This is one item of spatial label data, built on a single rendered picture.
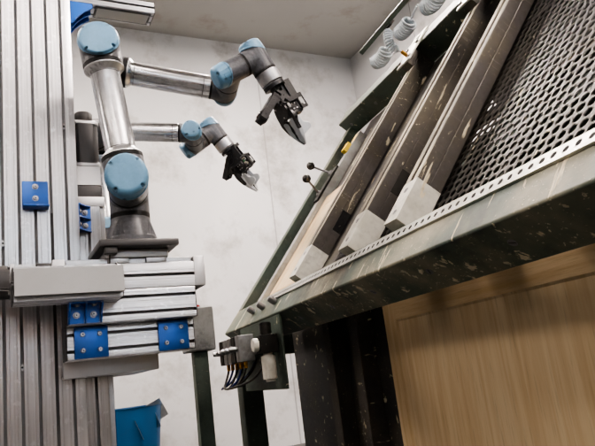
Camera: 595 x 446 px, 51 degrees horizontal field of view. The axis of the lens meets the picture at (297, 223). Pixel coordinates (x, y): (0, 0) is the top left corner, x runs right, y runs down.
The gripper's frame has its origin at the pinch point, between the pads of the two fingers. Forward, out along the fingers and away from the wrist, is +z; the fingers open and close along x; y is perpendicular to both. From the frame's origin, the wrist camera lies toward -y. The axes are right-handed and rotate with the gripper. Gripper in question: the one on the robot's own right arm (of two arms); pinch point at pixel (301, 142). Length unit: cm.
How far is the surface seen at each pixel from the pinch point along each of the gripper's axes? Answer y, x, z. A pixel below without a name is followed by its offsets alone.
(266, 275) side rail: 9, 91, 34
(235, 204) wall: 147, 357, -22
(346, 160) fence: 60, 64, 9
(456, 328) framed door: -16, -38, 64
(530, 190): -34, -95, 35
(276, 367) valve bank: -35, 28, 58
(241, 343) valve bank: -36, 42, 47
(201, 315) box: -27, 89, 34
